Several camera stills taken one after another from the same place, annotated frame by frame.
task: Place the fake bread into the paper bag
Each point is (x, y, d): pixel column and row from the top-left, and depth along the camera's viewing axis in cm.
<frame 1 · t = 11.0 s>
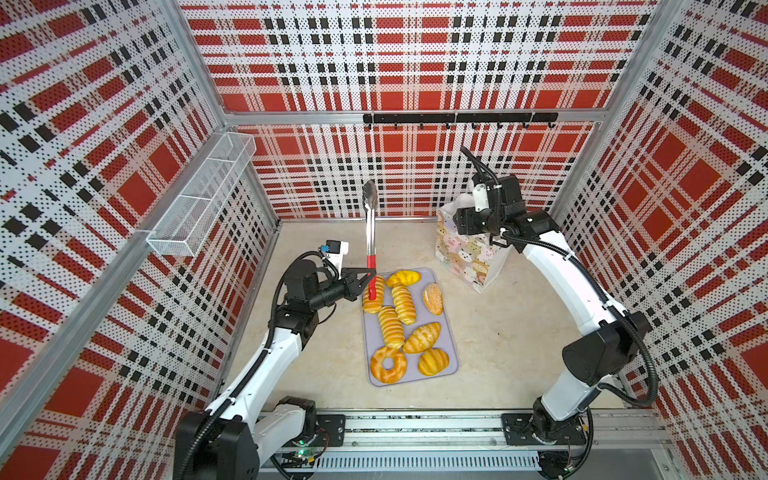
left hand: (373, 275, 75), fingers closed
right hand: (468, 216, 79), fingers open
cartoon animal paper bag: (472, 259, 93), point 15 cm above the table
grey lilac tray: (408, 329, 93), on the table
striped long bread top left: (374, 306, 95), point 4 cm above the table
yellow mottled bread: (404, 276, 102), point 4 cm above the table
striped long bread centre: (404, 303, 95), point 4 cm above the table
round sugared bun: (433, 298, 95), point 6 cm above the table
striped long bread lower: (392, 327, 89), point 5 cm above the table
croissant shaped bread: (424, 337, 87), point 5 cm above the table
ring doughnut bread: (384, 375, 82), point 3 cm above the table
round striped bun: (433, 362, 82), point 5 cm above the table

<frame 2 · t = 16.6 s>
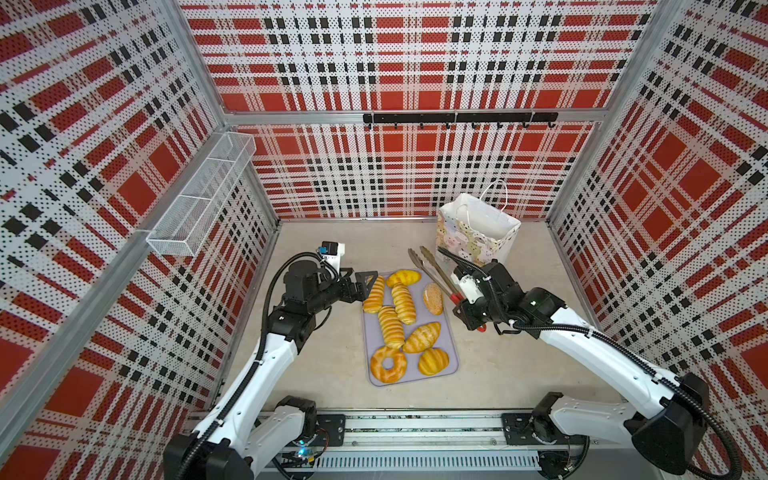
left hand: (364, 277, 76), fingers open
right hand: (461, 312, 76), fingers open
red handled metal tongs: (442, 278, 82), point 20 cm above the table
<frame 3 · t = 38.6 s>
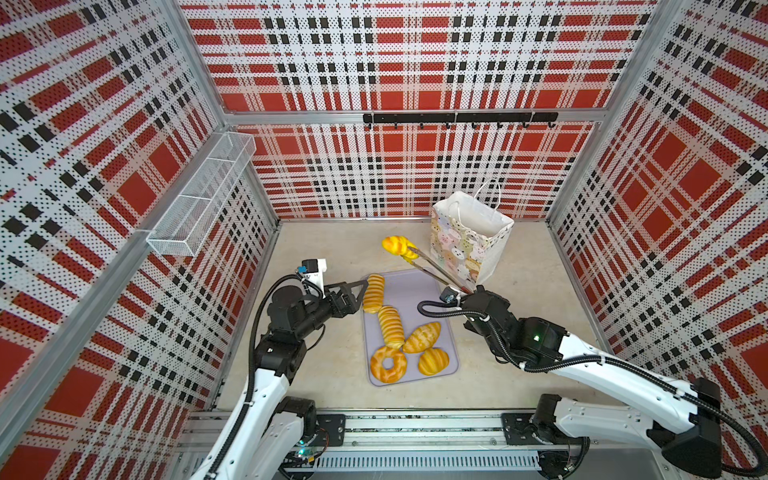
left hand: (358, 288, 73), fingers open
right hand: (482, 295, 73), fingers closed
yellow mottled bread: (398, 245, 79), point 28 cm above the table
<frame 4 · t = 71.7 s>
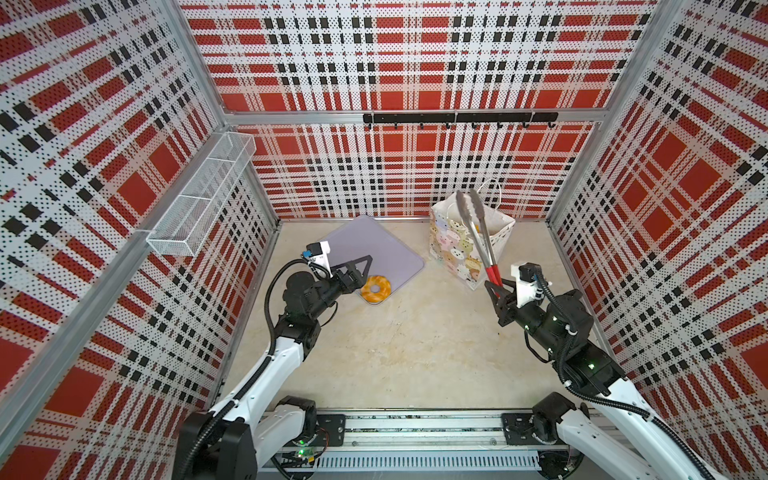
left hand: (363, 265, 76), fingers open
right hand: (490, 284, 69), fingers closed
grey lilac tray: (367, 236, 122), on the table
ring doughnut bread: (384, 285, 101), point 3 cm above the table
red handled metal tongs: (487, 264, 68), point 34 cm above the table
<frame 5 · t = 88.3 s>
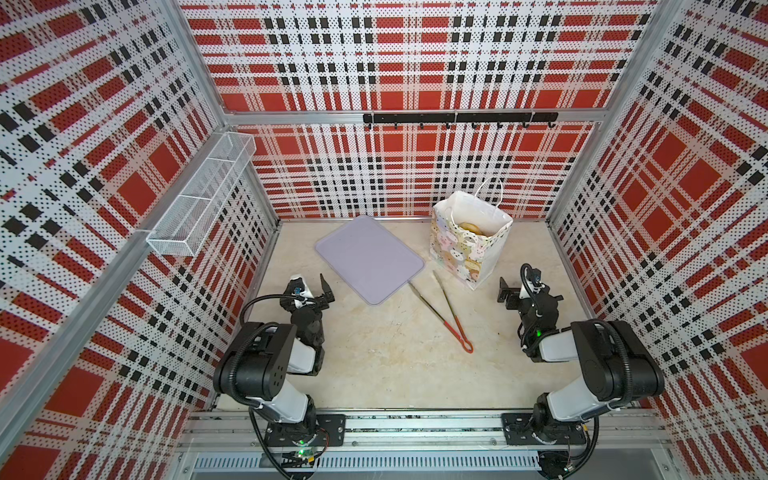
left hand: (306, 283, 88), fingers open
right hand: (518, 279, 91), fingers open
ring doughnut bread: (471, 228, 100), point 16 cm above the table
red handled metal tongs: (460, 335, 92), on the table
